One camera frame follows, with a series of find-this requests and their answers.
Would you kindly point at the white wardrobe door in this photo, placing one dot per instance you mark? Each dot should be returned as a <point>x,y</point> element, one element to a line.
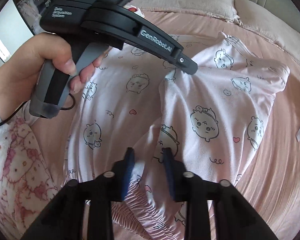
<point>0,47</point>

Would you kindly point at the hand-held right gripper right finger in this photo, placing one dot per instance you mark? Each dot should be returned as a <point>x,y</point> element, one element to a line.
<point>168,172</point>

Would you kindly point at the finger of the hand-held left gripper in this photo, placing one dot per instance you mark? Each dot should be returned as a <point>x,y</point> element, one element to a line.
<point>187,65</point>

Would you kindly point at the beige checked pillow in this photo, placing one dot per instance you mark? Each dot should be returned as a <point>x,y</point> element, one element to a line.
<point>190,2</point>
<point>272,27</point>

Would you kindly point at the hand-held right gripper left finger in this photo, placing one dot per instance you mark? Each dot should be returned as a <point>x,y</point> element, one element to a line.
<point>128,172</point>

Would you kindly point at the pink printed pajama pants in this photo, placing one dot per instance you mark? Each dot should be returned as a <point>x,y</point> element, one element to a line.
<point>190,100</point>

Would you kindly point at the person's left hand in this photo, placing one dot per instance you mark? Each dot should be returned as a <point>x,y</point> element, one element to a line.
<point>20,75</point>

